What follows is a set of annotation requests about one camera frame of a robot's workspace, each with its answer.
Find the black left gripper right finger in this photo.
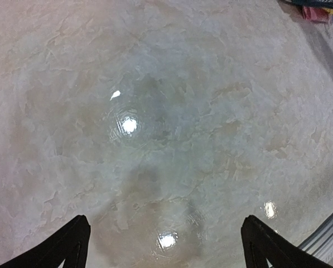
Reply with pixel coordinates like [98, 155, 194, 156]
[241, 215, 330, 267]

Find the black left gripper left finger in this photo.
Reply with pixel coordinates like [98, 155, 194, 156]
[0, 215, 90, 268]

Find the navy blue garment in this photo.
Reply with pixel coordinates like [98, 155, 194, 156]
[283, 0, 333, 9]

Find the pink folded garment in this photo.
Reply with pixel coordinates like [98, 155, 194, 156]
[302, 6, 330, 23]

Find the aluminium front rail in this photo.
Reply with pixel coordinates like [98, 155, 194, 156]
[298, 213, 333, 263]

